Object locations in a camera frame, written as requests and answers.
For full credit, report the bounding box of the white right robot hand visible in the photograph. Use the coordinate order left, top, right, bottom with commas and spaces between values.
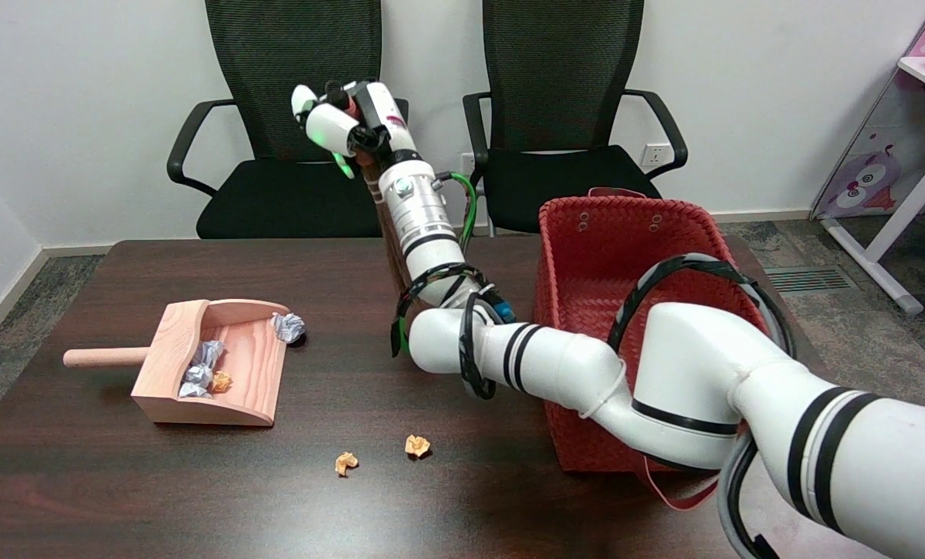
290, 79, 418, 179

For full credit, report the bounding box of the brown straw hand broom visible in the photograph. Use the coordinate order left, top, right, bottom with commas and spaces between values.
329, 84, 411, 304

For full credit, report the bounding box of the wooden dustpan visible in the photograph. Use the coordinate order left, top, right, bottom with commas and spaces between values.
63, 299, 293, 428

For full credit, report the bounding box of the black mesh office chair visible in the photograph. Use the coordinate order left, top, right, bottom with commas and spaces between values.
461, 0, 688, 238
166, 0, 415, 240

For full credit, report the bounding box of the red woven basket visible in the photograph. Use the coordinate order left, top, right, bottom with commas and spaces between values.
532, 186, 766, 511

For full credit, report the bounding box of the grey floor vent grille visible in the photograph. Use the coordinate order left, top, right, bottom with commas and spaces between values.
765, 266, 859, 293

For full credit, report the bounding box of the owl print side panel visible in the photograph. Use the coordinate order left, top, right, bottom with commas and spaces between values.
810, 74, 925, 222

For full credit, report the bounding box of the black sleeved cable loop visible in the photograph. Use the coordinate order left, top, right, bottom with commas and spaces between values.
607, 252, 797, 358

